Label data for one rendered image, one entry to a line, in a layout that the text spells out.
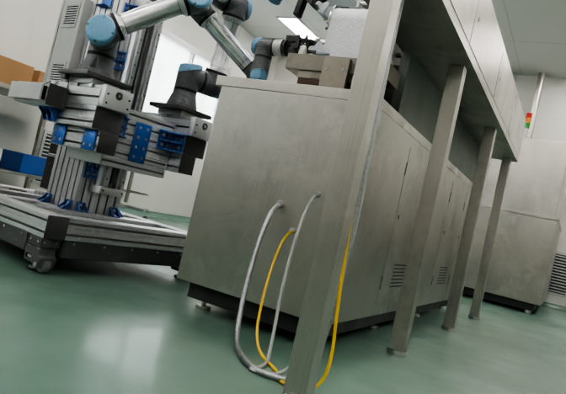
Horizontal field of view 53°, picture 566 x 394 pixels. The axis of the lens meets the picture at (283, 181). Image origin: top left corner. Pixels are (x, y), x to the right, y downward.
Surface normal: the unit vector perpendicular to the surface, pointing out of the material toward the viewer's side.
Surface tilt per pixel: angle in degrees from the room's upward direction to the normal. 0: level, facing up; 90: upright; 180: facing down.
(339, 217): 90
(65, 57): 90
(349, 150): 90
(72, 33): 90
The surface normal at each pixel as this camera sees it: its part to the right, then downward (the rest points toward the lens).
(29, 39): 0.87, 0.18
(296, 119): -0.44, -0.15
